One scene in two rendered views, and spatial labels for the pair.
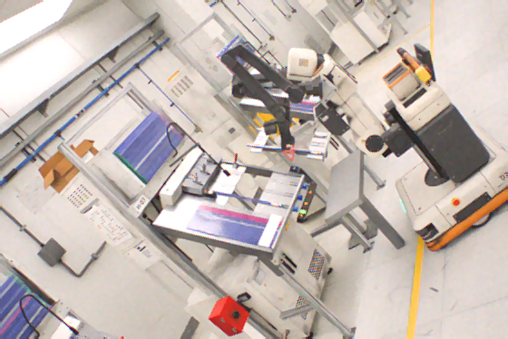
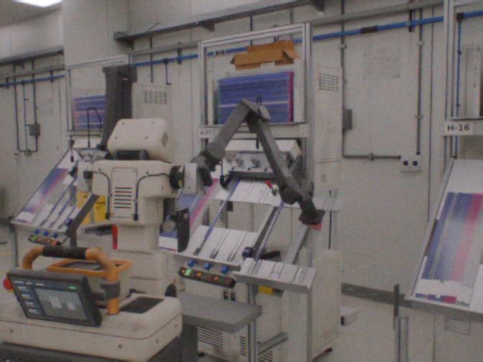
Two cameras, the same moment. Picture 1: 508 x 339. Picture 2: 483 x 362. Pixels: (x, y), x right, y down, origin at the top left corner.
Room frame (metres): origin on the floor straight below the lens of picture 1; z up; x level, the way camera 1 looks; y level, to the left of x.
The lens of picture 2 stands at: (2.89, -2.47, 1.31)
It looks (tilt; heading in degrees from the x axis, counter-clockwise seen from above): 5 degrees down; 89
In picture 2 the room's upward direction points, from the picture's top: 1 degrees counter-clockwise
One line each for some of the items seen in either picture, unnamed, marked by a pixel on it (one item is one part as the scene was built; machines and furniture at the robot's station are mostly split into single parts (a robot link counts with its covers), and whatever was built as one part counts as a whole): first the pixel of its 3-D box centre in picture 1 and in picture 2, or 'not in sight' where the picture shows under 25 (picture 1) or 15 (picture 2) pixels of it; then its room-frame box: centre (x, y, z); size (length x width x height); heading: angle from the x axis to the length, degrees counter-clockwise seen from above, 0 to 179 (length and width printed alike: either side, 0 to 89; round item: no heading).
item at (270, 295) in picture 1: (263, 285); (264, 303); (3.05, 0.50, 0.31); 0.70 x 0.65 x 0.62; 141
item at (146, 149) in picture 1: (146, 148); (258, 99); (3.02, 0.37, 1.52); 0.51 x 0.13 x 0.27; 141
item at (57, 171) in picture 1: (82, 147); (272, 54); (3.12, 0.67, 1.82); 0.68 x 0.30 x 0.20; 141
